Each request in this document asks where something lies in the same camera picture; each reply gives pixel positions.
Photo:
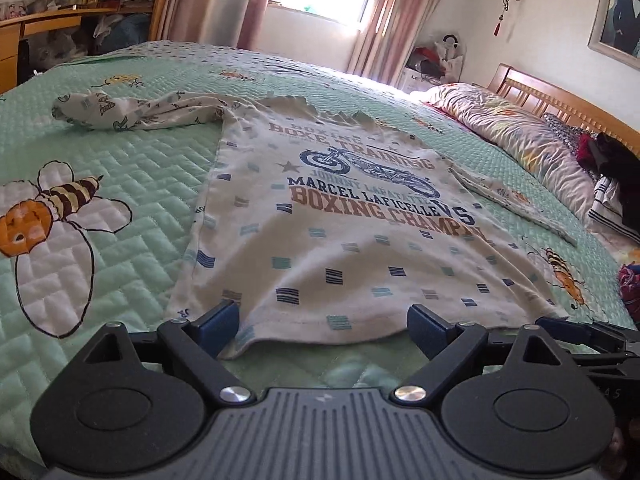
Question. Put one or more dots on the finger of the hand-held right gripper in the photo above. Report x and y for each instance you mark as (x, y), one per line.
(570, 330)
(615, 364)

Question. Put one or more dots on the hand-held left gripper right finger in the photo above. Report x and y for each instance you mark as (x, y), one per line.
(430, 327)

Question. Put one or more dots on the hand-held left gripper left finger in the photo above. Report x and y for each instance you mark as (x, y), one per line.
(220, 322)

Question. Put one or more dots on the white printed long-sleeve shirt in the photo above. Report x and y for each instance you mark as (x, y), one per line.
(350, 260)

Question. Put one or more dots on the dark clothes pile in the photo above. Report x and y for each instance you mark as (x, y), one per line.
(615, 160)

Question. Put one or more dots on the red cloth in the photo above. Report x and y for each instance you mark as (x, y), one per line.
(631, 290)

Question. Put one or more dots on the black and white striped garment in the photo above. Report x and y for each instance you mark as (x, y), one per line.
(605, 205)

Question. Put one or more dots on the green quilted bee bedspread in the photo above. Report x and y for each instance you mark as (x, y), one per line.
(150, 160)

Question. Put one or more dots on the black and white patterned pillow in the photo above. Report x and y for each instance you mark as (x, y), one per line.
(562, 130)

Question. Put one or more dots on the floral pink pillow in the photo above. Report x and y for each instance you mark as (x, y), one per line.
(510, 130)

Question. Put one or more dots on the wooden headboard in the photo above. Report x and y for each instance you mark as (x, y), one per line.
(560, 97)

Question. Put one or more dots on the white storage box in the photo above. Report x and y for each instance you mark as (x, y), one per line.
(415, 80)

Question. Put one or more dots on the heap of shopping bags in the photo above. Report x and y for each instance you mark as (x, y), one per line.
(440, 57)

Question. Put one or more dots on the blue bag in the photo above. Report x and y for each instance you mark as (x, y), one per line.
(125, 35)

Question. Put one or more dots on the wooden bookshelf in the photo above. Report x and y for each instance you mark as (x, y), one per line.
(162, 15)

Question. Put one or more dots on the clear plastic bags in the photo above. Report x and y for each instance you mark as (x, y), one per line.
(60, 47)

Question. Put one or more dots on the framed picture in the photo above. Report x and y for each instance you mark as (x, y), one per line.
(622, 15)

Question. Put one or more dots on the wooden desk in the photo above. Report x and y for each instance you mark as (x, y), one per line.
(50, 22)

